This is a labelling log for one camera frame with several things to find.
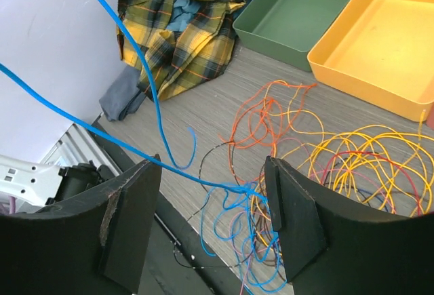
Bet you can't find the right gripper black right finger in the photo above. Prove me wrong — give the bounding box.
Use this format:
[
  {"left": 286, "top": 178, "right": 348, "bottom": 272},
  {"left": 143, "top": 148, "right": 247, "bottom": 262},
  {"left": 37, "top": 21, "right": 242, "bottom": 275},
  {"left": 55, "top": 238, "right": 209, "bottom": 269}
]
[{"left": 264, "top": 157, "right": 433, "bottom": 294}]

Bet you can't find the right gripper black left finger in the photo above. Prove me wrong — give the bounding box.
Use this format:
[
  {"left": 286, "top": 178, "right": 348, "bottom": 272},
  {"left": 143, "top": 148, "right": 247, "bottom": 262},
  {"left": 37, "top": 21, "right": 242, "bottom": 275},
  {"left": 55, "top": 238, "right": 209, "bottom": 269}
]
[{"left": 1, "top": 160, "right": 161, "bottom": 294}]

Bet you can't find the blue wire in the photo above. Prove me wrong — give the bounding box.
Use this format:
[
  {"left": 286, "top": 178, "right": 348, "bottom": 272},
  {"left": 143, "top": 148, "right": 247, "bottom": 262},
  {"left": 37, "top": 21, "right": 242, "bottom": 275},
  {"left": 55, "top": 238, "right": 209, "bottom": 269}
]
[{"left": 0, "top": 0, "right": 289, "bottom": 294}]

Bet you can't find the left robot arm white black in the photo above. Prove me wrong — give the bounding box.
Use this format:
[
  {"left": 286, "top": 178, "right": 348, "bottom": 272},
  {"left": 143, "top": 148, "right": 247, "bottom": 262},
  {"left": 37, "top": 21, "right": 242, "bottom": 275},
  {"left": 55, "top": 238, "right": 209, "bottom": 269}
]
[{"left": 1, "top": 155, "right": 114, "bottom": 216}]

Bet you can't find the dark grey folded cloth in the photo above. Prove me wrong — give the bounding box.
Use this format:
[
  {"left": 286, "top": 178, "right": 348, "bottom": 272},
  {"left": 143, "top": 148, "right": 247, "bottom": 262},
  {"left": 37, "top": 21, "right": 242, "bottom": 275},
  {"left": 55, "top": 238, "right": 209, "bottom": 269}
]
[{"left": 99, "top": 66, "right": 146, "bottom": 121}]

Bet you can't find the red orange plastic tray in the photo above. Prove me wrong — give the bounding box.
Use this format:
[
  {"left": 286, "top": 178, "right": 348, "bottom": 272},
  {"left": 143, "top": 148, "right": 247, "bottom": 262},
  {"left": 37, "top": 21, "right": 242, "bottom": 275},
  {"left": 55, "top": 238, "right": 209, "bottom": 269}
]
[{"left": 425, "top": 104, "right": 434, "bottom": 130}]

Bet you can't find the yellow plastic tray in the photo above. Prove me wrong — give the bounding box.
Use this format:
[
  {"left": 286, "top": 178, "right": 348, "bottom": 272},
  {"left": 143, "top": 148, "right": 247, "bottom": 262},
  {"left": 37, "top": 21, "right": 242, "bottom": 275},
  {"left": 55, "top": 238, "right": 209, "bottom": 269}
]
[{"left": 307, "top": 0, "right": 433, "bottom": 122}]

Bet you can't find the green plastic tray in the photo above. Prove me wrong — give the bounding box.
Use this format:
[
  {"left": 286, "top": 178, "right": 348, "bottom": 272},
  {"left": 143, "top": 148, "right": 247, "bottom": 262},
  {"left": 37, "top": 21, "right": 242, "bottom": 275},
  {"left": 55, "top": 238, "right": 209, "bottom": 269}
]
[{"left": 233, "top": 0, "right": 349, "bottom": 72}]

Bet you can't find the yellow plaid flannel shirt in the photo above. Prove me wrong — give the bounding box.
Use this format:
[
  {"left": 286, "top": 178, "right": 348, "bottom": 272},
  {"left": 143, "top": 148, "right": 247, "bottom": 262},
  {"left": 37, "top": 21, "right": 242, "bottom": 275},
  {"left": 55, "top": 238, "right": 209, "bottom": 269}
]
[{"left": 117, "top": 0, "right": 249, "bottom": 100}]

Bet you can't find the brown wire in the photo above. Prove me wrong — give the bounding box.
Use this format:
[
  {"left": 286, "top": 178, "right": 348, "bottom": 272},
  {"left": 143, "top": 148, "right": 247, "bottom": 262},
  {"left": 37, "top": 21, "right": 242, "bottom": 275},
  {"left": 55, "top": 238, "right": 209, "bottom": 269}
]
[{"left": 249, "top": 162, "right": 285, "bottom": 269}]

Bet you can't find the yellow wire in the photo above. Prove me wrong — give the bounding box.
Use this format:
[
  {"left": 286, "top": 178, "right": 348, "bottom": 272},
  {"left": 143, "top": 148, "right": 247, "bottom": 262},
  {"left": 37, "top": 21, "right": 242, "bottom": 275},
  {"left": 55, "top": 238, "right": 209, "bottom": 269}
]
[{"left": 250, "top": 81, "right": 434, "bottom": 252}]

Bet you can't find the black striped wire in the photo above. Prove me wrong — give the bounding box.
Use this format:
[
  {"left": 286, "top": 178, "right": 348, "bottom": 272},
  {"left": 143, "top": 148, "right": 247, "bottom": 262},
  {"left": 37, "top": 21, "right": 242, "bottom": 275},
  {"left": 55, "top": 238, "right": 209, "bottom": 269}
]
[{"left": 172, "top": 140, "right": 245, "bottom": 271}]

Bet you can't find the orange wire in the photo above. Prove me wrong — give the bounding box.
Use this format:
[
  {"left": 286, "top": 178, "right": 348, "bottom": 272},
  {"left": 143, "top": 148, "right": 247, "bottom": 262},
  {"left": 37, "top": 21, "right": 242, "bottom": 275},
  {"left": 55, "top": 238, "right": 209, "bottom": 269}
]
[{"left": 218, "top": 80, "right": 318, "bottom": 177}]

